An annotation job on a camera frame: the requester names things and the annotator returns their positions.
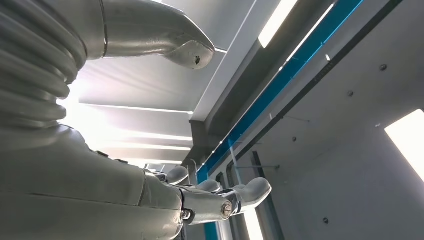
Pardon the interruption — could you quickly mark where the ceiling light panel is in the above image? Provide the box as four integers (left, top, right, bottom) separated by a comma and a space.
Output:
384, 109, 424, 183

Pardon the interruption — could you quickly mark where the ceiling light strip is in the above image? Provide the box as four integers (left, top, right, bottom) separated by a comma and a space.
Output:
257, 0, 299, 49
243, 208, 265, 240

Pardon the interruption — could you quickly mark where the blue ceiling beam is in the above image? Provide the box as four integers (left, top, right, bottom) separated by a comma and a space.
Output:
196, 0, 365, 240

